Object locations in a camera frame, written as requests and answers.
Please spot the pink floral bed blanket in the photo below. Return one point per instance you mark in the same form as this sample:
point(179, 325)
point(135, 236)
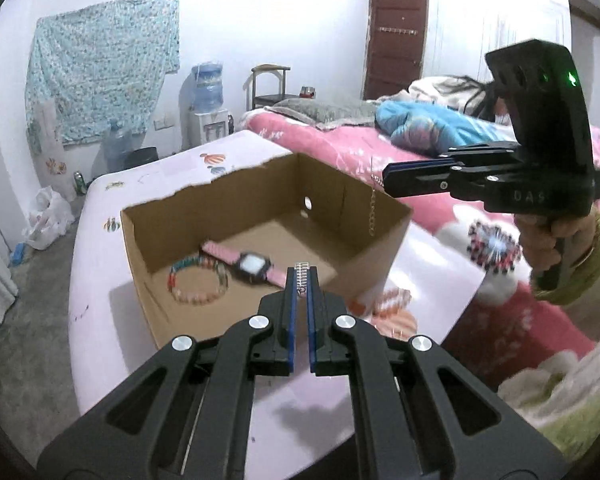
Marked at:
point(504, 329)

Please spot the brown cardboard box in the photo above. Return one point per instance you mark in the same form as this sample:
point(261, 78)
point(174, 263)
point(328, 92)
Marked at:
point(290, 209)

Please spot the white water dispenser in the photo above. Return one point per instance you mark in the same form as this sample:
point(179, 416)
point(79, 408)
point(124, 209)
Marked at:
point(203, 128)

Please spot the grey fuzzy blanket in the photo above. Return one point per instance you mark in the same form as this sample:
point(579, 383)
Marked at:
point(326, 116)

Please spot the brown wooden door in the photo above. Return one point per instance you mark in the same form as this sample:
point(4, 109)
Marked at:
point(395, 46)

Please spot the wooden chair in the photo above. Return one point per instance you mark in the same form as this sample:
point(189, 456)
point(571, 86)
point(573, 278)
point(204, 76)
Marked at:
point(268, 85)

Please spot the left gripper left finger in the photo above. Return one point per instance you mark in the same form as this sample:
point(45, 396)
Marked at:
point(185, 413)

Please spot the pink strap smart watch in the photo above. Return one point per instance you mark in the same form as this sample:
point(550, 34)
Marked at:
point(248, 267)

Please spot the right hand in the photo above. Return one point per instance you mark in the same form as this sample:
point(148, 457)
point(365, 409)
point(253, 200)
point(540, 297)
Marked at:
point(567, 242)

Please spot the teal floral wall cloth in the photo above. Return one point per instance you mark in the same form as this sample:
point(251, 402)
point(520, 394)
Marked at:
point(100, 64)

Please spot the white plastic bag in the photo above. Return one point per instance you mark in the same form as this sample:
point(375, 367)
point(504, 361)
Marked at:
point(50, 217)

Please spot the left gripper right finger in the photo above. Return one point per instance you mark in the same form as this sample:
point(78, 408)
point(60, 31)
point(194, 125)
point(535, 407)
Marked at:
point(418, 413)

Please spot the green drink can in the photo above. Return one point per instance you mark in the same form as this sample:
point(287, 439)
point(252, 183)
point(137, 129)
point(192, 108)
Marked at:
point(79, 183)

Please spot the empty clear water bottle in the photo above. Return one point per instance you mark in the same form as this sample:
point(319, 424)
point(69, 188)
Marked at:
point(117, 145)

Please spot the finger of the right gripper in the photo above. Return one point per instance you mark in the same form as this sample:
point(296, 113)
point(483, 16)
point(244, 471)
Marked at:
point(420, 187)
point(440, 168)

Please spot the blue patterned pillow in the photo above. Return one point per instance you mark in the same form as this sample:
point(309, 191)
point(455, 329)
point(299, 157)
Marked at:
point(430, 129)

